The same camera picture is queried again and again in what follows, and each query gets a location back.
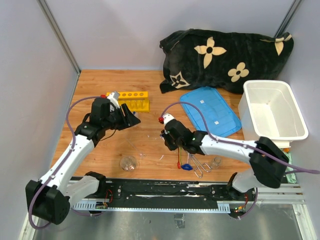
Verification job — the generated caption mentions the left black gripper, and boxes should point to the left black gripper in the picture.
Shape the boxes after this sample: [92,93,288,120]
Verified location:
[103,103,141,131]

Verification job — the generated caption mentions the yellow test tube rack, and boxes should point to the yellow test tube rack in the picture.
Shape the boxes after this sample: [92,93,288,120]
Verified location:
[115,91,150,113]

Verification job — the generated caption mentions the clear plastic tube rack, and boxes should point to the clear plastic tube rack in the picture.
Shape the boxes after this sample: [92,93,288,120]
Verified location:
[132,111,139,118]

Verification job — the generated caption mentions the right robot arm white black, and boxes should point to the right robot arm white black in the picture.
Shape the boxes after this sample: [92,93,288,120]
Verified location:
[159,116,289,200]

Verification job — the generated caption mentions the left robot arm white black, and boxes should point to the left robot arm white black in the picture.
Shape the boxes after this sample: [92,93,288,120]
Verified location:
[25,91,141,230]

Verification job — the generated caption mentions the red spatula spoon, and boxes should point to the red spatula spoon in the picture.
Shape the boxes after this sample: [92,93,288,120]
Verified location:
[177,147,181,169]

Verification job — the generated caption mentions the metal crucible tongs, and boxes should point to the metal crucible tongs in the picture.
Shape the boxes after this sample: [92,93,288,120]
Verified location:
[188,153,212,179]

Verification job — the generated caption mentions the glass flask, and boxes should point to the glass flask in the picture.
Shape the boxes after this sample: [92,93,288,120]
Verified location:
[119,156,138,172]

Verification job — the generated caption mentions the blue plastic tray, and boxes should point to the blue plastic tray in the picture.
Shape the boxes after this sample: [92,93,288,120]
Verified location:
[179,87,242,138]

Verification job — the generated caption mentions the small glass bottle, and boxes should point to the small glass bottle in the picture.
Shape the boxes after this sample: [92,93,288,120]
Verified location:
[210,156,222,170]

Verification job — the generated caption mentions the black floral blanket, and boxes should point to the black floral blanket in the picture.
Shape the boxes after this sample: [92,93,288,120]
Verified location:
[159,28,294,94]

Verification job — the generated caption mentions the white plastic bin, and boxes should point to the white plastic bin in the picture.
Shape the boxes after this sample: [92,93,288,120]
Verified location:
[238,80,309,149]

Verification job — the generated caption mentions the green cloth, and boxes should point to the green cloth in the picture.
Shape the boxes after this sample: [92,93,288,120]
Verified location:
[282,149,298,185]

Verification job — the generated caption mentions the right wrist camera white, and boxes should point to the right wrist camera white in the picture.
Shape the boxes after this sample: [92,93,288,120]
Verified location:
[158,113,175,125]

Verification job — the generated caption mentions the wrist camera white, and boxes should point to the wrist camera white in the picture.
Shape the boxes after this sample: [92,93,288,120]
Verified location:
[100,91,120,112]
[158,113,175,125]

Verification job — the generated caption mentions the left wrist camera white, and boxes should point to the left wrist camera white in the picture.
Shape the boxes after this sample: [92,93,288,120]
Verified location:
[100,91,120,112]

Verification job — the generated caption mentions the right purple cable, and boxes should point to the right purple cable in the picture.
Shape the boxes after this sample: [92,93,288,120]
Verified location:
[159,100,320,175]

